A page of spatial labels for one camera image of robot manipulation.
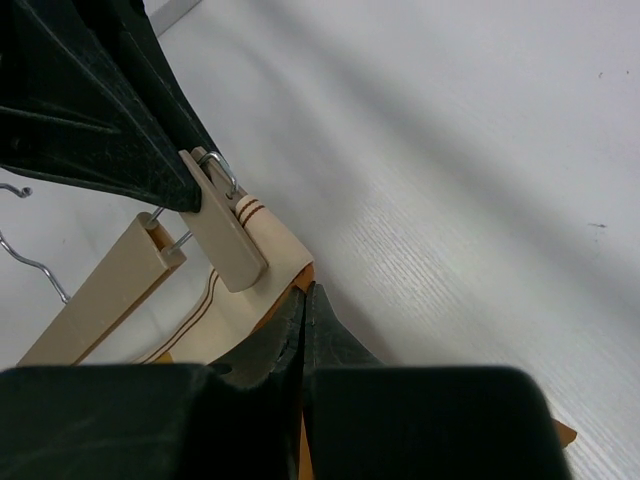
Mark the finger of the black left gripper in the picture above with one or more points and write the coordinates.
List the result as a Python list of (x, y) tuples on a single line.
[(126, 32), (70, 116)]

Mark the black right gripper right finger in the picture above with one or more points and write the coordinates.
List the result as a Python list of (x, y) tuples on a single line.
[(368, 420)]

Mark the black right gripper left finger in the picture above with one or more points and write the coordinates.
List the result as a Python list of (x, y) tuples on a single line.
[(235, 418)]

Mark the brown boxer underwear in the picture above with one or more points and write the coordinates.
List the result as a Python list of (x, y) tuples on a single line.
[(220, 319)]

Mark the wooden clip hanger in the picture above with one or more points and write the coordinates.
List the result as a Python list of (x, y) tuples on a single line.
[(142, 259)]

